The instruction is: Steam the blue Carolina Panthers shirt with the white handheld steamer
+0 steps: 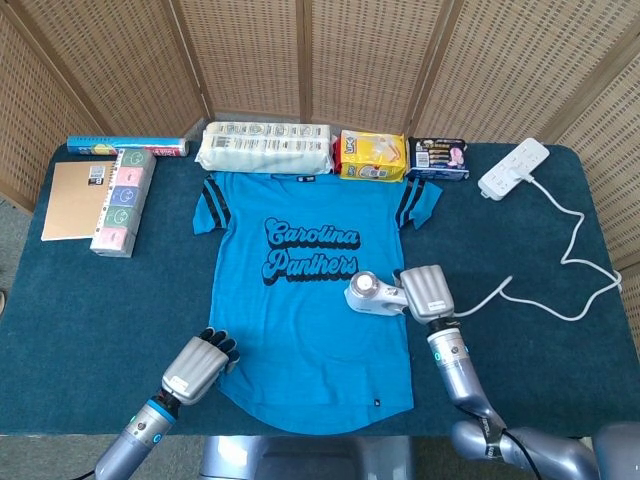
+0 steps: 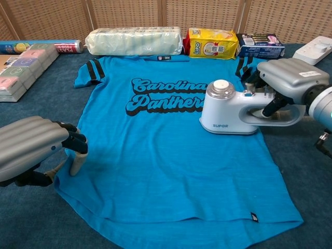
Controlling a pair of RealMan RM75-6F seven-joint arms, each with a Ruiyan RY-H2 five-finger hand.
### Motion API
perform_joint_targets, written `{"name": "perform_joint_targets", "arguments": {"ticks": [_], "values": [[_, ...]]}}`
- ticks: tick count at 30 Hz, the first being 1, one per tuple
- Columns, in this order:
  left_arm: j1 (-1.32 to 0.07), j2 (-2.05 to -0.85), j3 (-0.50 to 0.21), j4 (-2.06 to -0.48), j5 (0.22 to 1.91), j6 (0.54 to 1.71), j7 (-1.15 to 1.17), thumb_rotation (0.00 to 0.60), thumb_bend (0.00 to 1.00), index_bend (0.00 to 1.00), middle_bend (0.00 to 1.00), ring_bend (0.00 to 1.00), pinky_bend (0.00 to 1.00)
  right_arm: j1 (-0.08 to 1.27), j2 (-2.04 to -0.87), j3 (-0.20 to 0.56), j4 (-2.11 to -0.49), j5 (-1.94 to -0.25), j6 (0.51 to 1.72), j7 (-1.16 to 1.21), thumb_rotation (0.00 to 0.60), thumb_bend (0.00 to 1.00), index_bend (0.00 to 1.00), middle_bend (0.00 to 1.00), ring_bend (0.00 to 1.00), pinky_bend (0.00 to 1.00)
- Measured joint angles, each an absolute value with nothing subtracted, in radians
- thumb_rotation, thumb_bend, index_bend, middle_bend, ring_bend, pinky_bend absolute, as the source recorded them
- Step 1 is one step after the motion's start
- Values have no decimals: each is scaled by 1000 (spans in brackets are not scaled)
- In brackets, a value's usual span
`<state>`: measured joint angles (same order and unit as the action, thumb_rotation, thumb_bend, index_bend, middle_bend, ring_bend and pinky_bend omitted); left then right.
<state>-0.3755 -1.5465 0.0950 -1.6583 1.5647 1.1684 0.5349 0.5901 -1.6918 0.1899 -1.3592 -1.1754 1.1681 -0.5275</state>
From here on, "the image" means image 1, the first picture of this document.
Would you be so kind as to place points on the white power strip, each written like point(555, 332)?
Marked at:
point(495, 185)

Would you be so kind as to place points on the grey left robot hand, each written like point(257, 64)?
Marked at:
point(195, 367)

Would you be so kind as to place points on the yellow Lipo biscuit bag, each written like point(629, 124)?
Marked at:
point(370, 155)

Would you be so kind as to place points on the pastel pocket tissue multipack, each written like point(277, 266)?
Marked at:
point(122, 200)

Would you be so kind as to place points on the teal carpet table cover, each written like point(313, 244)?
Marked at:
point(100, 310)

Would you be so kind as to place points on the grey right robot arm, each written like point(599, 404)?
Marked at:
point(455, 370)

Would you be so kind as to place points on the brown kraft notebook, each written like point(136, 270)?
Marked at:
point(70, 200)

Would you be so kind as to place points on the grey robot torso base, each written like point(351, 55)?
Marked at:
point(300, 460)

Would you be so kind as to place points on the white toilet paper pack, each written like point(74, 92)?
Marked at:
point(260, 150)

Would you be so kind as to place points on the wicker folding screen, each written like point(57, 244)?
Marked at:
point(350, 50)

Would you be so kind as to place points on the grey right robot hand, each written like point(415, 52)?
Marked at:
point(427, 292)

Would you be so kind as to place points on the white handheld garment steamer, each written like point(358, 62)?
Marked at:
point(370, 300)

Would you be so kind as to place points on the blue Carolina Panthers T-shirt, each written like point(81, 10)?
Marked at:
point(310, 340)

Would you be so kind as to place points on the blue red food wrap roll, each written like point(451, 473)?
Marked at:
point(150, 147)

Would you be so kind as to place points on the dark blue sanitary pad pack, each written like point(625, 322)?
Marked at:
point(440, 157)

